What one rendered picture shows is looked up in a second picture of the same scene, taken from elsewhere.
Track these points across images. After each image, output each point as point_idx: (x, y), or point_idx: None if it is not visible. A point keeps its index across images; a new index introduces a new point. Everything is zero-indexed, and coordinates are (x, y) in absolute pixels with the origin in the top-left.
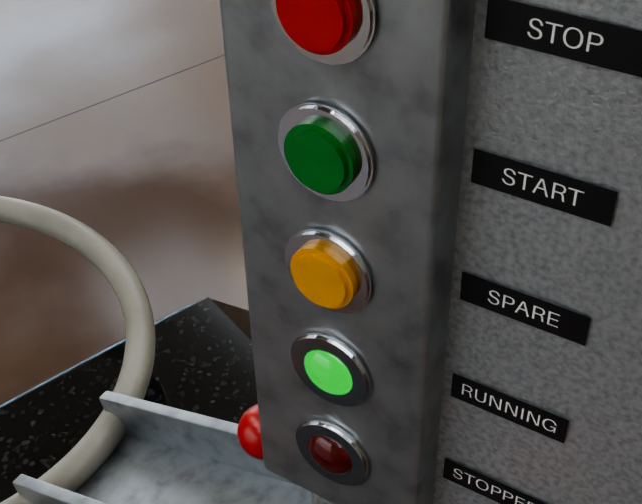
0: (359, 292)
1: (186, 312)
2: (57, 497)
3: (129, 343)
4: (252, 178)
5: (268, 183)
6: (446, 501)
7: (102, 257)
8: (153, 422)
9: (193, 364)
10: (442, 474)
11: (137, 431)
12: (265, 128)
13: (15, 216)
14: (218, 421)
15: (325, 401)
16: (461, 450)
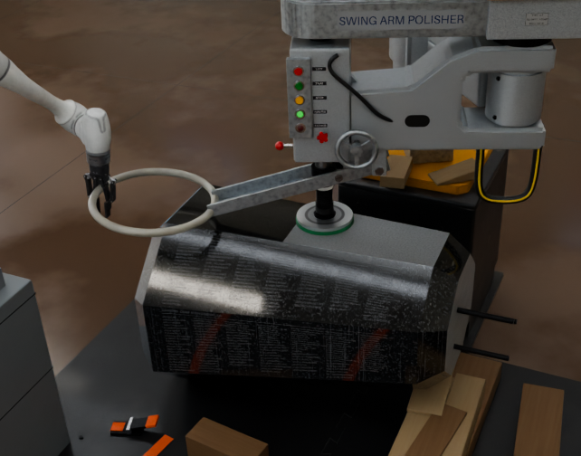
0: (303, 100)
1: (203, 187)
2: (221, 202)
3: (205, 185)
4: (290, 91)
5: (291, 91)
6: (314, 131)
7: (183, 173)
8: (227, 190)
9: None
10: (313, 127)
11: (222, 196)
12: (291, 85)
13: (150, 172)
14: (245, 181)
15: (299, 119)
16: (315, 121)
